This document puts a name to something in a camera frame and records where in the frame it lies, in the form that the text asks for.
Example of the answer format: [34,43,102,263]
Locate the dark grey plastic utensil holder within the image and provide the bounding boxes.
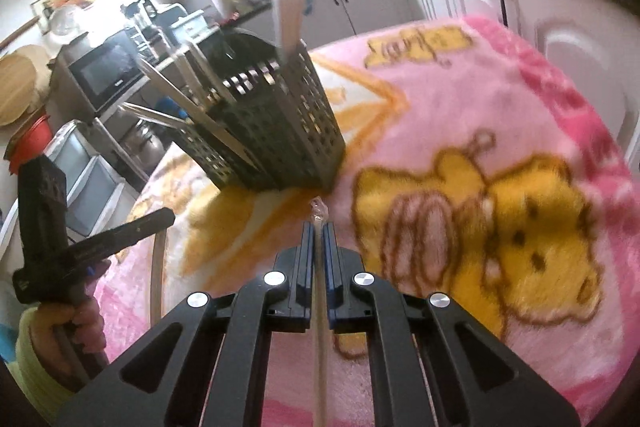
[170,28,347,192]

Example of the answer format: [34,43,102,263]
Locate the person's left forearm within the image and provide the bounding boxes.
[14,307,76,408]

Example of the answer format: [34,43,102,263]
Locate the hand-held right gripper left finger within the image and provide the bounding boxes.
[55,222,315,427]

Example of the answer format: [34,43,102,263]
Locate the round wooden board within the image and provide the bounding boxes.
[0,44,51,128]

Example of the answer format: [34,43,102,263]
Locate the wooden rolling pin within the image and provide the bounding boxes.
[0,14,41,52]

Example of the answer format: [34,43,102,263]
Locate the pink printed blanket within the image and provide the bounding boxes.
[92,14,640,427]

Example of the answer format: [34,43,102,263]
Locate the grey plastic drawer unit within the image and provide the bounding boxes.
[42,119,126,238]

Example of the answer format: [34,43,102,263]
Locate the black blender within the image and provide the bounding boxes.
[122,0,161,58]

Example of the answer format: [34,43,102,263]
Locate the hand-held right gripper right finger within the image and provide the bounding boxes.
[324,223,581,427]

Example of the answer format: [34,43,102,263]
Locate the black microwave oven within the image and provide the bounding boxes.
[67,29,151,110]

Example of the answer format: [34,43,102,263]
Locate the blue-grey plastic container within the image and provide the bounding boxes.
[172,9,208,42]

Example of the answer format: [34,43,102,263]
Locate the white plastic dish cover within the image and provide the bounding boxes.
[50,4,83,35]

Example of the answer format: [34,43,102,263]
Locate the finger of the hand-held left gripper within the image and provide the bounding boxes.
[67,208,176,268]

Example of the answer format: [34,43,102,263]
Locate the person's left hand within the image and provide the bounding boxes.
[30,262,111,388]

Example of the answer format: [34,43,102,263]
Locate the metal pot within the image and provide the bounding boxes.
[122,119,166,162]

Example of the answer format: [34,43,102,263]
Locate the red plastic bucket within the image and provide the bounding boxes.
[7,114,53,170]

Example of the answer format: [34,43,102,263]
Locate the white kitchen cabinets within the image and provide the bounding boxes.
[305,0,640,148]

